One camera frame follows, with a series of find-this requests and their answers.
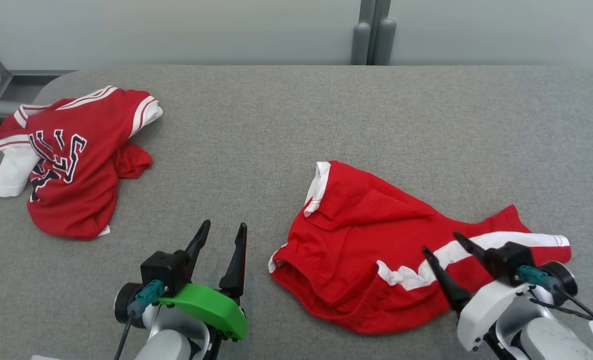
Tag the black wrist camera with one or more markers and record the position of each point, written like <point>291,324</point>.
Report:
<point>164,270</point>
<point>509,260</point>

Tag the red Bulls jersey shirt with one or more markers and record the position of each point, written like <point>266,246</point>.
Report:
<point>86,210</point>

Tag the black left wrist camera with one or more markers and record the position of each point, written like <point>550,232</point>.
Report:
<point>164,270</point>

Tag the red shorts with white stripe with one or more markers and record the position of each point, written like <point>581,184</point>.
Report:
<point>356,240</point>

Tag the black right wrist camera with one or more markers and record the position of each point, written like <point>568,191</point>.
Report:
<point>509,260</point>

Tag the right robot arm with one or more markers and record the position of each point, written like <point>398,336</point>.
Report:
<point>551,340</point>

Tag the grey partition post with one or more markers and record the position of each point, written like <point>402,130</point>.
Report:
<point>374,30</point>

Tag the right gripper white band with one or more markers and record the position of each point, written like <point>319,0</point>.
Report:
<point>484,315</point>

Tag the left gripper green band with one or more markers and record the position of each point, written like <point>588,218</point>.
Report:
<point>211,307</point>

